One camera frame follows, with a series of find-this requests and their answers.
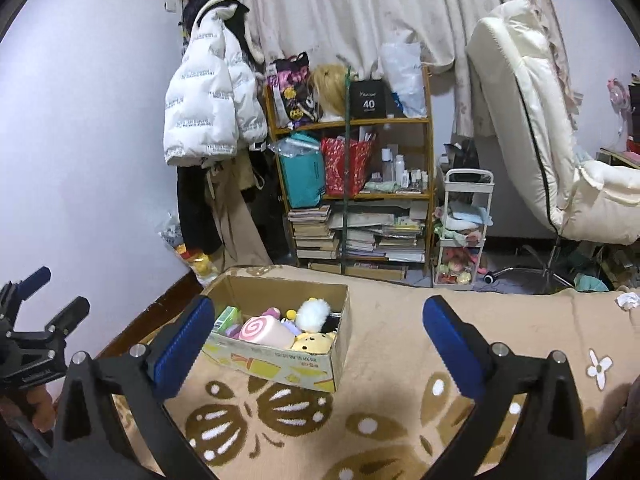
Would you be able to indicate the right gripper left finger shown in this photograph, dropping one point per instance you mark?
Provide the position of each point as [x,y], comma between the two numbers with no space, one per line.
[89,439]

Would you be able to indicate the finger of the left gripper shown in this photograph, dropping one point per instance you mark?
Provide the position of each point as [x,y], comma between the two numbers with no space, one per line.
[68,319]
[23,290]

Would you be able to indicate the pink swirl plush cushion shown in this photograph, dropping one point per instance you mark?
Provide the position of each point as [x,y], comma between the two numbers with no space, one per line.
[266,332]

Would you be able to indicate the white fluffy penguin plush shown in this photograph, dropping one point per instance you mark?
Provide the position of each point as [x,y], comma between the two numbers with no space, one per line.
[311,315]

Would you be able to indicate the black Face tissue pack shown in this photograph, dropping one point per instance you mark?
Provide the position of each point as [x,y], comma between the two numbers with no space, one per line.
[331,323]

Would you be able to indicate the left hand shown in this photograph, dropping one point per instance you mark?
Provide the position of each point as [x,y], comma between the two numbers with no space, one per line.
[40,401]

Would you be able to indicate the plastic bag of toys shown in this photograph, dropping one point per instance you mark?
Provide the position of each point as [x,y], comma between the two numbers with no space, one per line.
[201,266]

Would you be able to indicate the black hanging garment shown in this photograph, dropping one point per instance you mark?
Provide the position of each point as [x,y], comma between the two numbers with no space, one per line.
[196,218]

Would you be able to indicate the beige brown patterned blanket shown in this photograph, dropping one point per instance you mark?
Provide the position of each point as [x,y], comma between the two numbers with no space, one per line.
[395,408]

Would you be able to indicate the green tissue pack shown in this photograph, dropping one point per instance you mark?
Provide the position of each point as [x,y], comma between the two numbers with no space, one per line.
[219,323]

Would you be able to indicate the crumpled white paper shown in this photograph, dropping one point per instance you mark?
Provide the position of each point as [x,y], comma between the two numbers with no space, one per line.
[628,301]

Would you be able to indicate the pink plush toy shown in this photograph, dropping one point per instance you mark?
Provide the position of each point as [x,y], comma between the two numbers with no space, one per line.
[233,324]

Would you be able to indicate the beige trousers hanging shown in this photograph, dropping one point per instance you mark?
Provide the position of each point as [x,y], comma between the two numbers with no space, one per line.
[241,244]

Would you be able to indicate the purple plush toy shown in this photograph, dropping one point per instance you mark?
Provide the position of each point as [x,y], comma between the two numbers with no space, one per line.
[291,326]

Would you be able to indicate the cardboard box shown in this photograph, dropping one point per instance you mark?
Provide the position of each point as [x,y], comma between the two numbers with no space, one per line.
[253,295]

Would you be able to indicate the white rolling cart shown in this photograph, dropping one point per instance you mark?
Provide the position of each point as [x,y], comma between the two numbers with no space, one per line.
[461,225]

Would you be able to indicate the yellow plush toy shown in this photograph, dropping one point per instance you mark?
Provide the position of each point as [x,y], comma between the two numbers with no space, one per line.
[313,343]

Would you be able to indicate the white puffer jacket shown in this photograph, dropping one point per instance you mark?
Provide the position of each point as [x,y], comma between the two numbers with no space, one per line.
[212,107]

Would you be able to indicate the stack of books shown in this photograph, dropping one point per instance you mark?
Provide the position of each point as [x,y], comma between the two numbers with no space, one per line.
[362,231]

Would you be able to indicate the teal bag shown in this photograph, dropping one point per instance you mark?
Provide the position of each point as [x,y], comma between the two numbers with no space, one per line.
[303,170]

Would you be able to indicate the patterned black pink bag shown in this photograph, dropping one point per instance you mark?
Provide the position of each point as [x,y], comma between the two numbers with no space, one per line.
[293,96]

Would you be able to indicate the red gift bag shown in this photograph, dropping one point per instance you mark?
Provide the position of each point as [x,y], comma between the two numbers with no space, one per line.
[332,150]

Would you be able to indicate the wooden bookshelf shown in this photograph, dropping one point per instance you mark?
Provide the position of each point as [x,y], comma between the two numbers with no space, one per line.
[401,165]

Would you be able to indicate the blonde wig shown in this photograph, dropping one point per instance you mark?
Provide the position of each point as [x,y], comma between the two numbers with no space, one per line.
[329,84]

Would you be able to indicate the cream office chair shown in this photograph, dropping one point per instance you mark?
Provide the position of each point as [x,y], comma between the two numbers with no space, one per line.
[584,200]

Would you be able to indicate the black box number 40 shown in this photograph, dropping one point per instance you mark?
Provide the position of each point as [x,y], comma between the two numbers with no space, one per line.
[367,99]

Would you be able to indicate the green pole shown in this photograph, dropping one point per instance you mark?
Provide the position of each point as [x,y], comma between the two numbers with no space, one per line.
[346,175]

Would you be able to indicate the white curtain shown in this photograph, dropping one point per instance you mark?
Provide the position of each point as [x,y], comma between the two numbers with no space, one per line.
[353,32]

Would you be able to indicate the white plastic bag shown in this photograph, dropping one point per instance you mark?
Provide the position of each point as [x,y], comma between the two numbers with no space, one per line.
[402,67]

